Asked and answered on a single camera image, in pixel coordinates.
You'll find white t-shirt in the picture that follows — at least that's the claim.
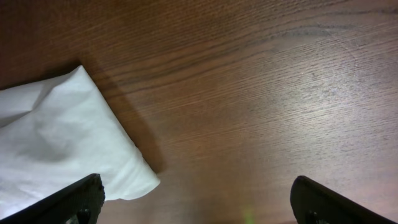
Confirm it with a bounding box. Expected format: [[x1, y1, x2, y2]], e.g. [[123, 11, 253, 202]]
[[1, 66, 160, 218]]

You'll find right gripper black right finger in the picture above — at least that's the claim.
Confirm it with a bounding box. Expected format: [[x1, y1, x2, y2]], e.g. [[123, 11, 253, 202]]
[[290, 175, 397, 224]]

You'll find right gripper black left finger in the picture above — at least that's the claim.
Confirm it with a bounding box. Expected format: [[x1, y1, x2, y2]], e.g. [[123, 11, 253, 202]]
[[1, 174, 105, 224]]

